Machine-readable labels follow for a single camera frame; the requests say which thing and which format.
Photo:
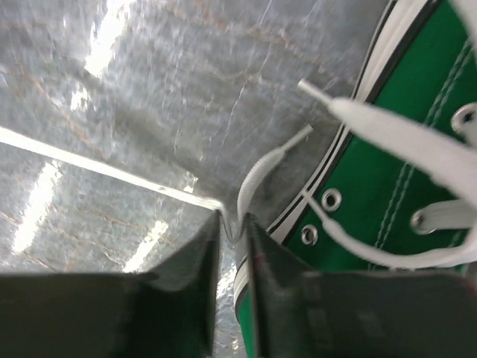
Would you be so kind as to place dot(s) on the green sneaker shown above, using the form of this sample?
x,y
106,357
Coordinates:
x,y
396,190

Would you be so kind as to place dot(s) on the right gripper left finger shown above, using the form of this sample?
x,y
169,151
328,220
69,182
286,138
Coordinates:
x,y
168,311

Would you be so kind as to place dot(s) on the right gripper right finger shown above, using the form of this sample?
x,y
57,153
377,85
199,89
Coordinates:
x,y
298,311

